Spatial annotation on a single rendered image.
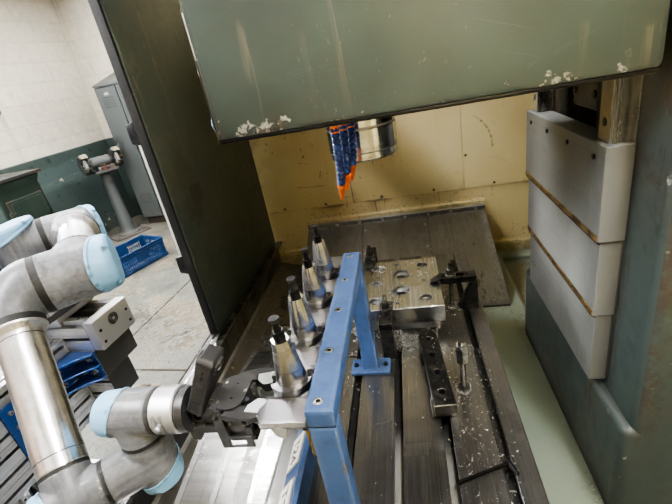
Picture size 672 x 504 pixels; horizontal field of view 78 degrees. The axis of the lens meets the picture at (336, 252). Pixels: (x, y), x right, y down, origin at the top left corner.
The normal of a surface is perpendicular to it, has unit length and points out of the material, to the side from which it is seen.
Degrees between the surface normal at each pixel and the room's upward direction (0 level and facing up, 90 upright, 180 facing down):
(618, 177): 90
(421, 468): 0
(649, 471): 90
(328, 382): 0
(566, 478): 0
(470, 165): 90
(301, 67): 90
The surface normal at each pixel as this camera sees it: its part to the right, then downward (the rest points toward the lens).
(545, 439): -0.18, -0.89
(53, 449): 0.31, -0.51
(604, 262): -0.13, 0.44
